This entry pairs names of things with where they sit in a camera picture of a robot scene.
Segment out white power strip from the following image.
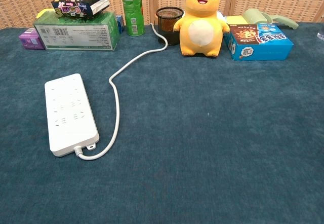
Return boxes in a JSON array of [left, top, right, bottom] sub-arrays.
[[44, 73, 100, 158]]

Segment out blue carpet mat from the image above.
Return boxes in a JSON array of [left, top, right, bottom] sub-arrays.
[[0, 22, 324, 224]]

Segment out black mesh cup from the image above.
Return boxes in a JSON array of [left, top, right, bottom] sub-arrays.
[[155, 6, 185, 46]]

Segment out yellow plush toy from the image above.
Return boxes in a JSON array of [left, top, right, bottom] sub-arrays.
[[173, 0, 230, 57]]

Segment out small blue box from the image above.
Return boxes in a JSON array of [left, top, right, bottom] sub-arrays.
[[115, 15, 125, 34]]

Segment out green chips can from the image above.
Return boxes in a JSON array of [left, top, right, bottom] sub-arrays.
[[119, 0, 146, 36]]

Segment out green cardboard box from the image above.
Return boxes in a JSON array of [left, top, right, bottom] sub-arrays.
[[33, 11, 121, 52]]

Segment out yellow sponge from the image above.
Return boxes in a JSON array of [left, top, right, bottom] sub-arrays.
[[225, 15, 249, 26]]

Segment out blue cookie box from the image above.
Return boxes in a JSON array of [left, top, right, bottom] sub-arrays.
[[223, 23, 295, 61]]

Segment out pale green lint roller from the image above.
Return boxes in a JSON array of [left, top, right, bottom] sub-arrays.
[[240, 8, 299, 30]]

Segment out dark printed snack bag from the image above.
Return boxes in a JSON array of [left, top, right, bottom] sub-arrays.
[[51, 0, 110, 20]]

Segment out small purple box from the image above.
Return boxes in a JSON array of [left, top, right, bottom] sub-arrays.
[[18, 27, 46, 50]]

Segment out small yellow box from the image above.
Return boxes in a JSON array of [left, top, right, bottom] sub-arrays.
[[36, 8, 55, 19]]

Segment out white power cord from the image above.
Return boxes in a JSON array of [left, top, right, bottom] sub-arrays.
[[73, 23, 169, 161]]

